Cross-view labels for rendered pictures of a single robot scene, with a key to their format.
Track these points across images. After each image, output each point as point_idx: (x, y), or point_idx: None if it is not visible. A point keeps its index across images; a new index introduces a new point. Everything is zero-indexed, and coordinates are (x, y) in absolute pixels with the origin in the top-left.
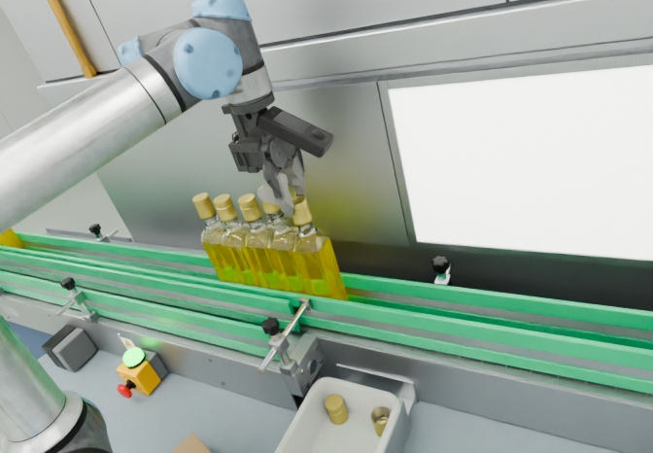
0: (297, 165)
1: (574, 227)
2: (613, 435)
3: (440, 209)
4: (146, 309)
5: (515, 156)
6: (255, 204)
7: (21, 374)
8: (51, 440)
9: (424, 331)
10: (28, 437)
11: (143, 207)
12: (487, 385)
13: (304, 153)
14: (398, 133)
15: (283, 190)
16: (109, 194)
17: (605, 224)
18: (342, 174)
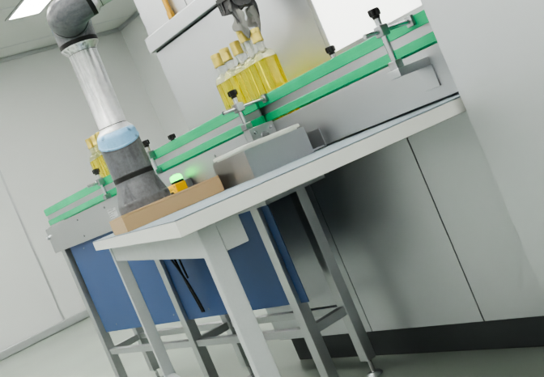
0: (253, 10)
1: (387, 2)
2: (396, 99)
3: (335, 22)
4: (184, 138)
5: None
6: (238, 44)
7: (108, 92)
8: (116, 127)
9: (314, 82)
10: (108, 125)
11: (204, 118)
12: (343, 100)
13: (270, 15)
14: None
15: (240, 18)
16: (184, 117)
17: None
18: (289, 21)
